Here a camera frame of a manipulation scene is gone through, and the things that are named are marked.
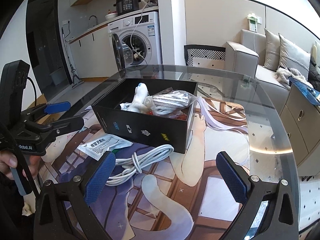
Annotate beige low cabinet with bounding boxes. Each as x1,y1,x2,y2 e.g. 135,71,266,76
280,85,319,177

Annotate black cardboard box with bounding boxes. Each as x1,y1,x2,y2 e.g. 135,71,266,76
92,78,197,154

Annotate black jacket on sofa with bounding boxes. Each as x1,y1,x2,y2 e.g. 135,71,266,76
308,56,320,92

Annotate grey cushion left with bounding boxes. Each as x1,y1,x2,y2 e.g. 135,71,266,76
264,29,280,72

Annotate grey cushion right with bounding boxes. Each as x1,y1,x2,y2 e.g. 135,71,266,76
279,33,311,77

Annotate beige sofa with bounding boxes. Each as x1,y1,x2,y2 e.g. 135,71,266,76
224,28,320,98

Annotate grey cushion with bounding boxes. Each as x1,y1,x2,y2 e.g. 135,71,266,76
264,29,280,72
279,33,311,77

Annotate black pressure cooker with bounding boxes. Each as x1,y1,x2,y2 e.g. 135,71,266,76
113,0,141,16

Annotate bagged adidas socks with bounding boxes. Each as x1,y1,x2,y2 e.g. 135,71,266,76
144,89,197,116

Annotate grey crumpled cloth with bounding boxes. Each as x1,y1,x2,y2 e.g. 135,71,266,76
275,67,306,89

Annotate green white wall panel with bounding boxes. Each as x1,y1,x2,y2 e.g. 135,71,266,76
247,13,261,33

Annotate white cable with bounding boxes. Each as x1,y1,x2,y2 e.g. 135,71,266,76
105,144,175,186

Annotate white washing machine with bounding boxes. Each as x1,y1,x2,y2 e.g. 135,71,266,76
107,11,163,67

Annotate red white plastic bag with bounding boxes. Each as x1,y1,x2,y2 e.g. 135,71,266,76
146,111,188,120

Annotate black patterned chair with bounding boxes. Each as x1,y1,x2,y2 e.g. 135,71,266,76
184,44,226,69

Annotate white bowl on counter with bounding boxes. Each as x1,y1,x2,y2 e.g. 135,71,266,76
105,12,118,21

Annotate anime print desk mat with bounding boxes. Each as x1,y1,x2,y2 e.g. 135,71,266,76
22,80,251,240

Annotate person's left hand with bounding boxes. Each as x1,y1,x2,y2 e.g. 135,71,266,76
0,149,42,181

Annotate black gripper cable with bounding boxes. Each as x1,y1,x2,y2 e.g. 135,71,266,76
26,76,38,107

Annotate white plush toy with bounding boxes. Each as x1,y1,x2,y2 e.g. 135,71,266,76
120,83,149,114

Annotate kitchen faucet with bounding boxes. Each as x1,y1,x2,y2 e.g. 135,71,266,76
88,15,98,29

